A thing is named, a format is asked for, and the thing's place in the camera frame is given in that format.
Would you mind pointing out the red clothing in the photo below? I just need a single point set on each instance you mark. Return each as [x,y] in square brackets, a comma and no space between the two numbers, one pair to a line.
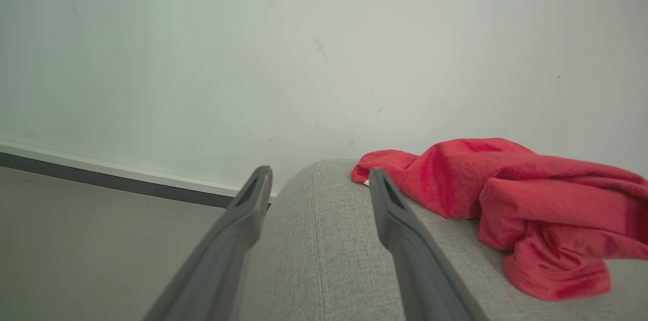
[531,209]

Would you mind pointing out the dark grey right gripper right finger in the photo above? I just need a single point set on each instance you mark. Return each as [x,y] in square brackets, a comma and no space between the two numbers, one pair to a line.
[420,265]

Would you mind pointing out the grey fabric sofa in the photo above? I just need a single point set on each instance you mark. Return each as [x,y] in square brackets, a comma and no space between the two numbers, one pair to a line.
[329,260]

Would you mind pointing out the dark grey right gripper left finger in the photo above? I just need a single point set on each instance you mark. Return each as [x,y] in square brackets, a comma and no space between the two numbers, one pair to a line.
[217,260]

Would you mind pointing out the dark wall baseboard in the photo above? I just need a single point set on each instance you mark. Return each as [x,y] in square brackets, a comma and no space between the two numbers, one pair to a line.
[116,174]

